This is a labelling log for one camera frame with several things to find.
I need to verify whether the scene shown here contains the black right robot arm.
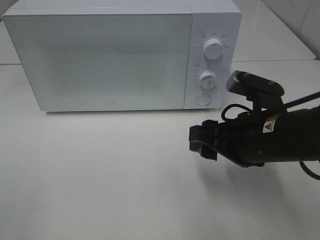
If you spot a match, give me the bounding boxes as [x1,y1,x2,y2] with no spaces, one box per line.
[188,92,320,168]

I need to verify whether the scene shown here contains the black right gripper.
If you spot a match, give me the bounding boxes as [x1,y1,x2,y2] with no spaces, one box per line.
[188,92,285,168]

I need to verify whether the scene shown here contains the white microwave oven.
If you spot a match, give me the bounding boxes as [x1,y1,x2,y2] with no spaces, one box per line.
[2,0,242,111]

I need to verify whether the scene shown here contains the white microwave knob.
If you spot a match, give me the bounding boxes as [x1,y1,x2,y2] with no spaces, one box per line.
[202,36,224,60]
[198,70,217,90]

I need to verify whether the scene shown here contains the round white door button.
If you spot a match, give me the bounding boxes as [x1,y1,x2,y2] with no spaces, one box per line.
[196,93,211,106]

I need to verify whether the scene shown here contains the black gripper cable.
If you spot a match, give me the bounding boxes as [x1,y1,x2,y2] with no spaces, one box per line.
[189,91,320,181]

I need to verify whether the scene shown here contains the white microwave door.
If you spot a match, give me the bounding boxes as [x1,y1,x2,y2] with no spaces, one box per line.
[4,14,191,112]

